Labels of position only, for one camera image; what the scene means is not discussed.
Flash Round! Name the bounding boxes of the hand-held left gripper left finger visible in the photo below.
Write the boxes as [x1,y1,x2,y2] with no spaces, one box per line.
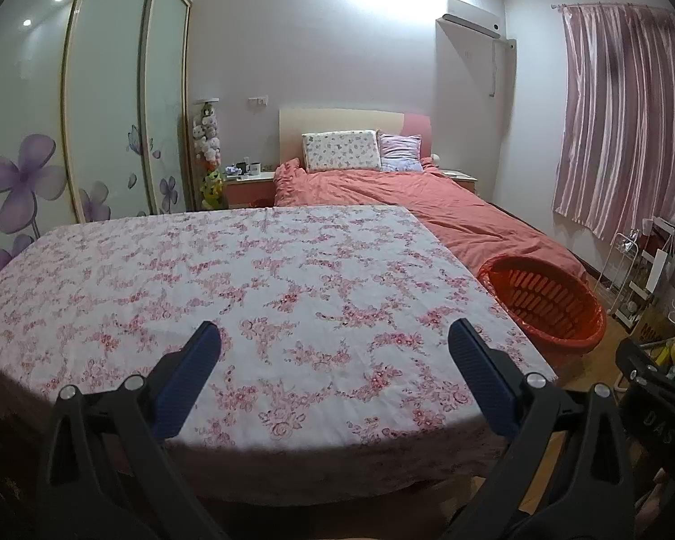
[34,320,223,540]

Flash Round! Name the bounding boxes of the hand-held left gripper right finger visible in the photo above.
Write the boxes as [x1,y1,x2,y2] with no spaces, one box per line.
[449,318,636,540]

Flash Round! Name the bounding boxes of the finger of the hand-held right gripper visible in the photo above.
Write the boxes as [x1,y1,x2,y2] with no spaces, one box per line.
[615,337,675,397]

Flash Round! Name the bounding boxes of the orange plastic basket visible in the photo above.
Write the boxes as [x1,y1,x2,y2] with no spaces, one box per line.
[477,255,607,356]

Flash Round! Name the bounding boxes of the white shelf cart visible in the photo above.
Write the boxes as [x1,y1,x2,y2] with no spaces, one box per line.
[624,219,675,328]

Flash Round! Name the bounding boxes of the pink floral tablecloth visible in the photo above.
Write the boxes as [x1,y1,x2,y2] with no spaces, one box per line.
[0,205,558,504]

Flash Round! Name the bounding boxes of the pink duvet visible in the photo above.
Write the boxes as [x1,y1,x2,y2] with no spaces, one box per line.
[274,158,591,288]

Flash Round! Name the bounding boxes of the pink white nightstand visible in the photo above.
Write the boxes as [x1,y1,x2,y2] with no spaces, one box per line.
[223,171,276,209]
[441,169,478,195]

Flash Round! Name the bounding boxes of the pink striped pillow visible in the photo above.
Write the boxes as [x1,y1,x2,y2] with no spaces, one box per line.
[378,134,423,172]

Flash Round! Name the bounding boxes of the pink striped curtain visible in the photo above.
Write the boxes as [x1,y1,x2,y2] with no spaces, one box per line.
[552,3,675,240]

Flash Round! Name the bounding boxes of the white floral pillow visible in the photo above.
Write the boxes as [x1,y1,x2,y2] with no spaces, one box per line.
[302,130,382,173]

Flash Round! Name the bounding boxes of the bed with cream pink headboard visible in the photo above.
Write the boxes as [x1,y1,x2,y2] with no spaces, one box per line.
[274,108,591,288]

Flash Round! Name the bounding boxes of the wardrobe with floral sliding doors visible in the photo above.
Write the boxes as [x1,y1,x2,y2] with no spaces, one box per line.
[0,0,195,279]

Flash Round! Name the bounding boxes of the white air conditioner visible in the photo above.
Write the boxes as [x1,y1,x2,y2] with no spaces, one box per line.
[444,0,505,39]

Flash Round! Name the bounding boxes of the curtain rod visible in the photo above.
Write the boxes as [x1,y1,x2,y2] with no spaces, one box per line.
[550,2,653,11]

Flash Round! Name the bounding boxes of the white wire rack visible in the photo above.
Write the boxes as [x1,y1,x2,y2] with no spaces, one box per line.
[607,229,646,316]

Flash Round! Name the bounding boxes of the hanging string of plush toys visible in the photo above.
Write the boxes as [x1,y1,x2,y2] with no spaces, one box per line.
[191,101,226,210]

